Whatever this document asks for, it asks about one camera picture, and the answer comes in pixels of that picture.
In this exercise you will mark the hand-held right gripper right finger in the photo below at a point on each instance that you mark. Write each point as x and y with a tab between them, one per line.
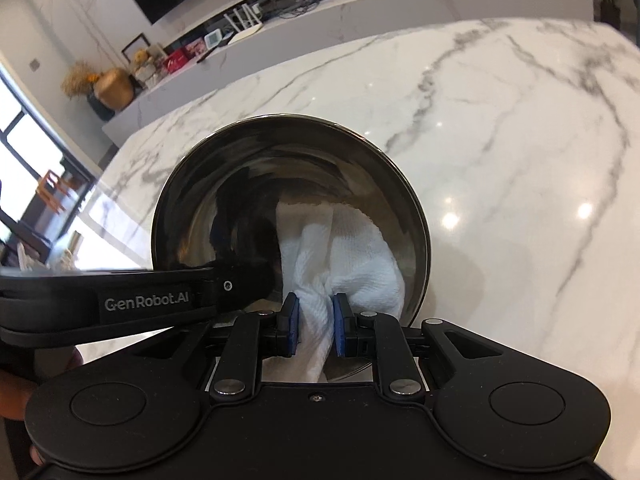
341	322

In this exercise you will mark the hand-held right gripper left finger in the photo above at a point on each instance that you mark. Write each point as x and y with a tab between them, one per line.
291	321

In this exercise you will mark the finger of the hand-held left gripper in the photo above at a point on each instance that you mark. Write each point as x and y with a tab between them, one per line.
240	285

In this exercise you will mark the white cloth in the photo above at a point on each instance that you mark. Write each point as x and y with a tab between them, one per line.
360	255

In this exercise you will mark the blue steel bowl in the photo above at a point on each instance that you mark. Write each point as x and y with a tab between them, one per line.
240	180

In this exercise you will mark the person's left hand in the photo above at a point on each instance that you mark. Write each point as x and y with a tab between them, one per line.
17	395

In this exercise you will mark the orange chair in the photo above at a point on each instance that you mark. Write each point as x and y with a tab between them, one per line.
52	192

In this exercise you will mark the black framed window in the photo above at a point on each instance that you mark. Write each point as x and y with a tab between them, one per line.
30	140

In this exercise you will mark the gold vase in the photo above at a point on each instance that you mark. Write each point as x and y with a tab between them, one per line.
115	89

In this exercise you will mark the dried flower bunch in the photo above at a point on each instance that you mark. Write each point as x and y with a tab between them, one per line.
77	77

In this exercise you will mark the red box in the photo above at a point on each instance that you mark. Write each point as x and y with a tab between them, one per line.
175	61

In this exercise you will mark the pink box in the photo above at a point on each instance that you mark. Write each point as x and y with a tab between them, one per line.
196	51

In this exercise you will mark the stuffed toy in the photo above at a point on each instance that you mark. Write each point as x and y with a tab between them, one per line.
142	62

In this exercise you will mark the small white display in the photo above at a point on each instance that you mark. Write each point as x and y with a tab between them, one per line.
213	40

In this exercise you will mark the white router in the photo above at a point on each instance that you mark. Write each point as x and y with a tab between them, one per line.
247	32

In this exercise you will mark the black picture frame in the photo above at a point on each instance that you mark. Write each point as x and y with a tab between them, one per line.
134	46

